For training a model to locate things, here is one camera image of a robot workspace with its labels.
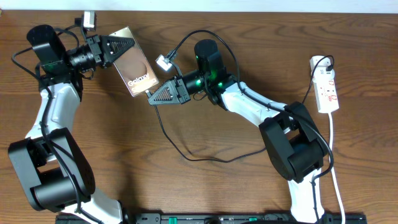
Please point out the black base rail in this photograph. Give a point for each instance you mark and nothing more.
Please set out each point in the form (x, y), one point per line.
(156, 218)

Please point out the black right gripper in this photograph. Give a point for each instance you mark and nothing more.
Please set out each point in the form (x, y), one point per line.
(183, 97)

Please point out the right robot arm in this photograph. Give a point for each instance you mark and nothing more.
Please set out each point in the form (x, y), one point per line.
(294, 145)

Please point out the Galaxy S25 Ultra smartphone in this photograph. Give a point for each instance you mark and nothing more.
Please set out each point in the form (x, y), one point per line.
(133, 66)

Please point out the white power strip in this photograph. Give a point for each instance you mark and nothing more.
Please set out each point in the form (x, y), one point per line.
(323, 78)

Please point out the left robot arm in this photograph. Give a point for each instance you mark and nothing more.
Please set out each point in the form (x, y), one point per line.
(53, 172)

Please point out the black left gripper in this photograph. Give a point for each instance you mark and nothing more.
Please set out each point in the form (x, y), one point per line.
(106, 55)

